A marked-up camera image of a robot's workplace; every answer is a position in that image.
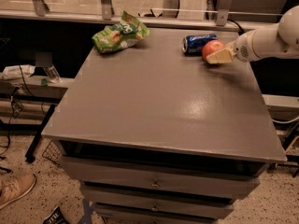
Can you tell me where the black cable on left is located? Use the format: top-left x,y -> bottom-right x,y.
0,64 -> 36,161

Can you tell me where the blue pepsi can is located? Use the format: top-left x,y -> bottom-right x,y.
182,34 -> 217,54

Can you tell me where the red apple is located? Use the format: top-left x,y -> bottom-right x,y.
202,40 -> 224,61

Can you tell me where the clear plastic water bottle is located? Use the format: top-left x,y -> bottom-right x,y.
44,66 -> 61,83

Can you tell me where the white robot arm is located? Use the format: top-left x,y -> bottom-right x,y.
206,6 -> 299,64

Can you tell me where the low grey shelf bench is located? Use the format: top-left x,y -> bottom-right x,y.
0,75 -> 76,123

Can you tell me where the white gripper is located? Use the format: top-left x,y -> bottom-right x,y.
206,30 -> 260,64

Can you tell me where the black wire basket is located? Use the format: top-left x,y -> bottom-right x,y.
42,141 -> 61,167

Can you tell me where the white tissue pack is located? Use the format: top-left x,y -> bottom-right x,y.
2,64 -> 36,80

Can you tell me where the grey drawer cabinet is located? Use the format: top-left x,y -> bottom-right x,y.
43,29 -> 285,224

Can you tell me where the green chip bag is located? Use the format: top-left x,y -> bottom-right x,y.
92,11 -> 150,54

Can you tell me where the black snack packet on floor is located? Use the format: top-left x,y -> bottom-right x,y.
43,206 -> 70,224

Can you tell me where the tan shoe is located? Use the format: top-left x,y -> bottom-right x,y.
0,174 -> 36,209

